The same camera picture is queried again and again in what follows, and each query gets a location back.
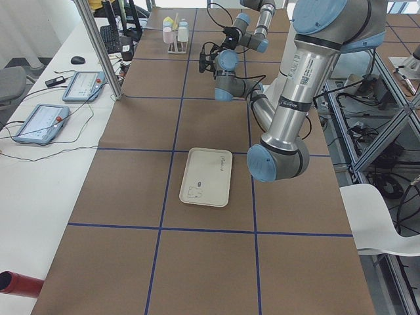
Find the black phone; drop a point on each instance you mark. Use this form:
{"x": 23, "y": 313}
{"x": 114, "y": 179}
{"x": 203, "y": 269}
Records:
{"x": 55, "y": 81}

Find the black keyboard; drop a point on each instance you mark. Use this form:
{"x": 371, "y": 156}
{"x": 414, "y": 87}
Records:
{"x": 111, "y": 39}

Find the teach pendant near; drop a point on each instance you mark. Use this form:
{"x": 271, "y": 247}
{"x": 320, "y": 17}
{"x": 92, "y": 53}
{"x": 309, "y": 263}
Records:
{"x": 43, "y": 124}

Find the pink plastic cup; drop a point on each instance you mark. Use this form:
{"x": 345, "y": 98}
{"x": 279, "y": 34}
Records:
{"x": 168, "y": 35}

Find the teach pendant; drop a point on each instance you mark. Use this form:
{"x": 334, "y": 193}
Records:
{"x": 43, "y": 124}
{"x": 84, "y": 86}

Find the white plastic tray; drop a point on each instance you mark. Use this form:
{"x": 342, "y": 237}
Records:
{"x": 206, "y": 178}

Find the black computer mouse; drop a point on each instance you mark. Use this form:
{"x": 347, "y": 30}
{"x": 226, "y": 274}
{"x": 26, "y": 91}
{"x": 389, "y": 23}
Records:
{"x": 76, "y": 60}

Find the light blue cup front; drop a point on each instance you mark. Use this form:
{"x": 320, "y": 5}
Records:
{"x": 168, "y": 24}

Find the white chair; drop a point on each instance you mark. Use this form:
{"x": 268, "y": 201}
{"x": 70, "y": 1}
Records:
{"x": 371, "y": 224}

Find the pale green plastic cup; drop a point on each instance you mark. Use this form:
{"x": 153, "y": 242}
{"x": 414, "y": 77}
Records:
{"x": 183, "y": 34}

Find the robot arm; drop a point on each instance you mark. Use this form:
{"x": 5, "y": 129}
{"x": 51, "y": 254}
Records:
{"x": 257, "y": 40}
{"x": 322, "y": 31}

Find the teach pendant far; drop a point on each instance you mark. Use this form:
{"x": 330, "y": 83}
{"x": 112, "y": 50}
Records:
{"x": 84, "y": 86}

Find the aluminium frame post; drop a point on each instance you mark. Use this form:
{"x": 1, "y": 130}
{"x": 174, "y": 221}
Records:
{"x": 98, "y": 46}

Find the yellow plastic cup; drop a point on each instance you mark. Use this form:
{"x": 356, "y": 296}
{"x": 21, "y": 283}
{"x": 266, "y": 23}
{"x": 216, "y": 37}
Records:
{"x": 168, "y": 19}

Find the grey office chair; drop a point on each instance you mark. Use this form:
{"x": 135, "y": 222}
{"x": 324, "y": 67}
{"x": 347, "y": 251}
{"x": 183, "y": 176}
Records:
{"x": 13, "y": 83}

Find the red cylinder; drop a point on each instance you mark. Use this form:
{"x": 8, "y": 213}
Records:
{"x": 20, "y": 285}

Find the light blue cup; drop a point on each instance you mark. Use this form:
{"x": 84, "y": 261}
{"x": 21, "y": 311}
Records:
{"x": 168, "y": 24}
{"x": 183, "y": 23}

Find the white wire cup rack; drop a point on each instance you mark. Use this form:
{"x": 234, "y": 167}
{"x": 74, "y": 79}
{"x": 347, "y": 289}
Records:
{"x": 177, "y": 47}

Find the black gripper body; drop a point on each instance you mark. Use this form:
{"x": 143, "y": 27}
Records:
{"x": 203, "y": 61}
{"x": 232, "y": 35}

